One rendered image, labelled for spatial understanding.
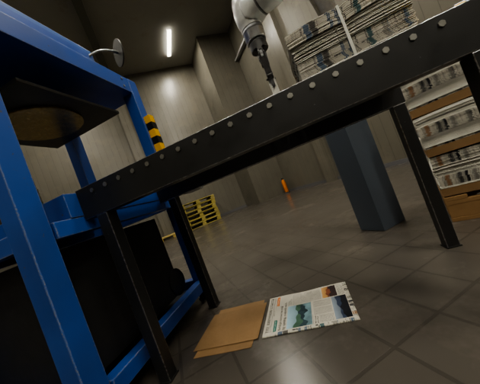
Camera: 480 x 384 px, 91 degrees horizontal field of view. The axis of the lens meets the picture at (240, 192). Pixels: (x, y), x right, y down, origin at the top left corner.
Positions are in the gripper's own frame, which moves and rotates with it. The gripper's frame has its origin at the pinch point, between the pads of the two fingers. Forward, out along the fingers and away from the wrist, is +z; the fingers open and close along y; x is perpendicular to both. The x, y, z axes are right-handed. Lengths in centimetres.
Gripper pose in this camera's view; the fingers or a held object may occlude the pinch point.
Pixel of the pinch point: (274, 87)
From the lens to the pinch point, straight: 109.5
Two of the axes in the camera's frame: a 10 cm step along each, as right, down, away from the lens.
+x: -9.0, 3.5, 2.6
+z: 3.6, 9.3, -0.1
